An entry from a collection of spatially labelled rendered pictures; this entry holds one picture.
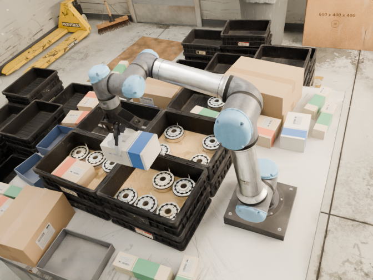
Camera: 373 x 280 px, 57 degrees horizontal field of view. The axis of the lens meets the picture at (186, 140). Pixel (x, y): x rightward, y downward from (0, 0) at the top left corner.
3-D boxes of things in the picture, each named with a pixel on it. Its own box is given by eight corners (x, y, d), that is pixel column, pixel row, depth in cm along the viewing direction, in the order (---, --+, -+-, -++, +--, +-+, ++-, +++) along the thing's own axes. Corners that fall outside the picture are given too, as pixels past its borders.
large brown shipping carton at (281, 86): (301, 96, 210) (304, 68, 196) (281, 126, 193) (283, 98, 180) (242, 82, 229) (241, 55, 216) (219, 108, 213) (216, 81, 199)
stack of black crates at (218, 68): (261, 89, 313) (260, 56, 290) (251, 109, 294) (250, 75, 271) (219, 84, 329) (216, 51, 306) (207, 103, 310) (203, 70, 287)
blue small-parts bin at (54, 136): (61, 133, 219) (56, 124, 215) (80, 136, 214) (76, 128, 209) (40, 154, 207) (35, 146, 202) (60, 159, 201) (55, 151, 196)
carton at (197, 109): (191, 120, 189) (190, 111, 185) (197, 113, 192) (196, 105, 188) (230, 133, 177) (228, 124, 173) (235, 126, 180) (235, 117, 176)
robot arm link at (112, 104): (121, 90, 125) (109, 104, 120) (125, 100, 128) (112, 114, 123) (104, 88, 128) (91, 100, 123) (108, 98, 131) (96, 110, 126)
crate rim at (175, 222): (209, 171, 150) (208, 168, 148) (176, 228, 132) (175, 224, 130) (134, 150, 167) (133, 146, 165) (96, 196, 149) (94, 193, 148)
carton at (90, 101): (96, 116, 226) (92, 107, 221) (80, 114, 230) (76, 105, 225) (107, 101, 237) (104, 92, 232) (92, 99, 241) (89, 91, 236)
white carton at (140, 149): (161, 150, 144) (156, 134, 138) (147, 170, 137) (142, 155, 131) (121, 140, 152) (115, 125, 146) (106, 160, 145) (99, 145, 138)
